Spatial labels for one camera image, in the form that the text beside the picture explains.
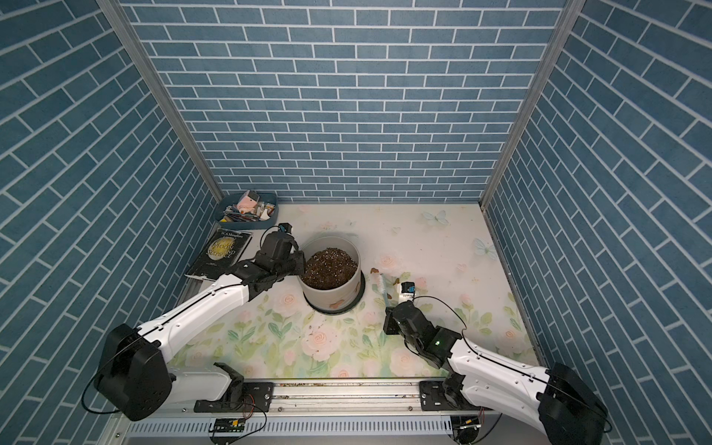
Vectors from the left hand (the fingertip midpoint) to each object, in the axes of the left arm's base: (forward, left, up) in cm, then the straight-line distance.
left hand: (310, 258), depth 85 cm
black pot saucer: (-12, -8, -12) cm, 18 cm away
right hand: (-14, -23, -9) cm, 28 cm away
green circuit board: (-41, +18, -19) cm, 48 cm away
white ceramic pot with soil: (-4, -7, -6) cm, 9 cm away
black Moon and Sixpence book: (+11, +36, -14) cm, 41 cm away
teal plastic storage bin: (+32, +38, -14) cm, 52 cm away
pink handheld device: (+33, +31, -9) cm, 46 cm away
